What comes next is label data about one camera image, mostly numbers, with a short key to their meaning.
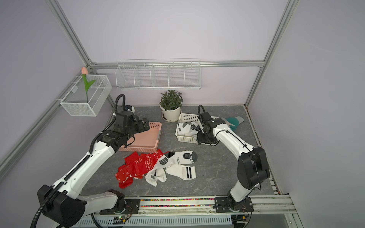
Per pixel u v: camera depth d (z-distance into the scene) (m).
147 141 0.96
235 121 1.08
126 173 0.82
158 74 1.03
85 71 0.85
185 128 0.96
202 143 0.79
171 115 1.05
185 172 0.84
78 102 0.72
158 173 0.83
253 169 0.45
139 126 0.70
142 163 0.87
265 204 0.76
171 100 0.99
